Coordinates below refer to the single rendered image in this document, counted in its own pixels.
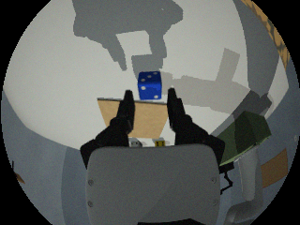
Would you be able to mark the tan flat mat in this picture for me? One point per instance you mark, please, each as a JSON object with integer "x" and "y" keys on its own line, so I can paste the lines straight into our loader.
{"x": 150, "y": 117}

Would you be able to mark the blue die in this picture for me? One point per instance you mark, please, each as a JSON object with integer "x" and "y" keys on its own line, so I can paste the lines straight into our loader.
{"x": 149, "y": 85}

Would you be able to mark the yellow die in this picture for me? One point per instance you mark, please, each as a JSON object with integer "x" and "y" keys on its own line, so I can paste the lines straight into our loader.
{"x": 159, "y": 143}

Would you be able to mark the white die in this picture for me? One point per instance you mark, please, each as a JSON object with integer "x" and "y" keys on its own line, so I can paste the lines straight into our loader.
{"x": 133, "y": 144}

